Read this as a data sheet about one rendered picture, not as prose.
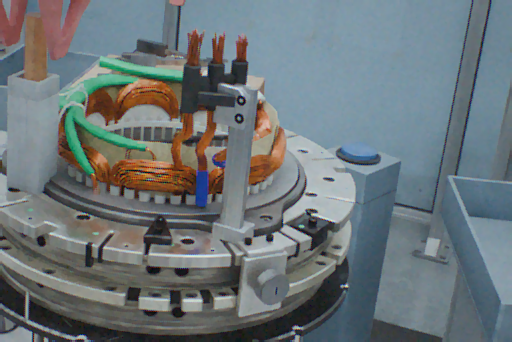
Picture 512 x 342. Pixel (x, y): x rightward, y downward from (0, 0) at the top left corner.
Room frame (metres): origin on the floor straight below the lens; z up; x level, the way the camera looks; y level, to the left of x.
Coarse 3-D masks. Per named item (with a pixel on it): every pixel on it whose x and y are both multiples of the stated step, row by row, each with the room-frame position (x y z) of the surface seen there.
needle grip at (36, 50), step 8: (32, 16) 0.68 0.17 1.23; (40, 16) 0.68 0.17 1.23; (32, 24) 0.68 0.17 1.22; (40, 24) 0.68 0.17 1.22; (32, 32) 0.68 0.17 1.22; (40, 32) 0.68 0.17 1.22; (32, 40) 0.68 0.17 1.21; (40, 40) 0.68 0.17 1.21; (32, 48) 0.68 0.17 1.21; (40, 48) 0.68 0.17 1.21; (32, 56) 0.68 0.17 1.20; (40, 56) 0.68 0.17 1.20; (32, 64) 0.68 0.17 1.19; (40, 64) 0.68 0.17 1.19; (32, 72) 0.68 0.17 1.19; (40, 72) 0.68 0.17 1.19; (40, 80) 0.68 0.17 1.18
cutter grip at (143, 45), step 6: (138, 42) 1.14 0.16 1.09; (144, 42) 1.14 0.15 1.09; (150, 42) 1.13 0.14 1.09; (156, 42) 1.14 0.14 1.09; (138, 48) 1.14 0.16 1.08; (144, 48) 1.14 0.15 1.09; (150, 48) 1.13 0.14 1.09; (156, 48) 1.13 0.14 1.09; (162, 48) 1.13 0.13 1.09; (156, 54) 1.13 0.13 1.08; (162, 54) 1.13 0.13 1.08
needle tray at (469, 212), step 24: (456, 192) 0.84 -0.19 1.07; (480, 192) 0.88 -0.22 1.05; (504, 192) 0.88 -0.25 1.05; (456, 216) 0.82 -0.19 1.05; (480, 216) 0.88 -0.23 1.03; (504, 216) 0.88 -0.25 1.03; (456, 240) 0.80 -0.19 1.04; (480, 240) 0.83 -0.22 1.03; (504, 240) 0.84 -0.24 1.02; (480, 264) 0.71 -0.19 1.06; (504, 264) 0.78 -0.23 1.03; (480, 288) 0.70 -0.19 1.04; (504, 288) 0.74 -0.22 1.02; (456, 312) 0.80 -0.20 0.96; (480, 312) 0.68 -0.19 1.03; (504, 312) 0.64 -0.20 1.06; (456, 336) 0.78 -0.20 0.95; (480, 336) 0.71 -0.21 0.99; (504, 336) 0.64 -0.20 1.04
